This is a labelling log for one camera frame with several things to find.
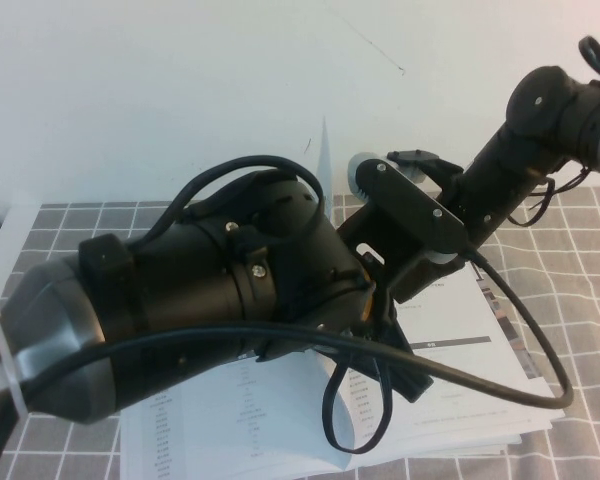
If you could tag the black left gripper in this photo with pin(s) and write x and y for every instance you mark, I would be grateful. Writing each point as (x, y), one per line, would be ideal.
(380, 320)

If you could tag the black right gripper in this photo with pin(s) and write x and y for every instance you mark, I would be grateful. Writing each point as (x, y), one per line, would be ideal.
(460, 210)

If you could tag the white product catalogue book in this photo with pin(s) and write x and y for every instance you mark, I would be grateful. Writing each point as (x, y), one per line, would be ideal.
(280, 400)

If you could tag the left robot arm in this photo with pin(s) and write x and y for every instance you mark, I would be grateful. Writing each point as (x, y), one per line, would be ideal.
(180, 280)

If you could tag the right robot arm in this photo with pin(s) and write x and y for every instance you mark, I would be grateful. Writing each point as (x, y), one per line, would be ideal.
(530, 115)

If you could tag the colour printed brochure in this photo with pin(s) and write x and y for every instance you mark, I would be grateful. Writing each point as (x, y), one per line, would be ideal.
(515, 340)

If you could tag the grey white checked tablecloth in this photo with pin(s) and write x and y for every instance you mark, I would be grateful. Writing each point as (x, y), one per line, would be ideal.
(590, 300)

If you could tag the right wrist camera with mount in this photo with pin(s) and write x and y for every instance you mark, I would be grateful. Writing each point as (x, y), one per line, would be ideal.
(420, 156)

